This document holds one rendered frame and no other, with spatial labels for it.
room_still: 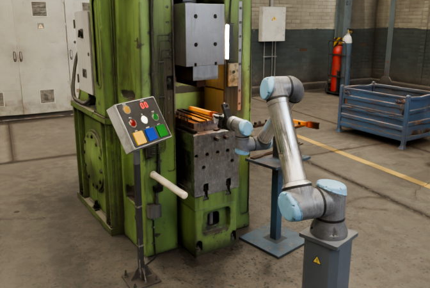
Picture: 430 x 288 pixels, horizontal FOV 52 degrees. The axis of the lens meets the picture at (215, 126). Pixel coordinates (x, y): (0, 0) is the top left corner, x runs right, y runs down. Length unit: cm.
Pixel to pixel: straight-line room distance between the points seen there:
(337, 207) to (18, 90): 656
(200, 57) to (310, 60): 819
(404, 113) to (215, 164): 363
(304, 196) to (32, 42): 646
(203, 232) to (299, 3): 810
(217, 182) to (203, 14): 116
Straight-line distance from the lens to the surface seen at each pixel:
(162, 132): 267
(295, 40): 1068
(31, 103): 809
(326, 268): 236
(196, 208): 310
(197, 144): 295
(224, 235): 335
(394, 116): 630
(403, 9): 1173
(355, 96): 670
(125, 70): 325
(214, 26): 297
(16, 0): 798
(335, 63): 1030
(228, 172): 316
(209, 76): 298
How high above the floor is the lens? 166
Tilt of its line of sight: 14 degrees down
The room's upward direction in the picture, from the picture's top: straight up
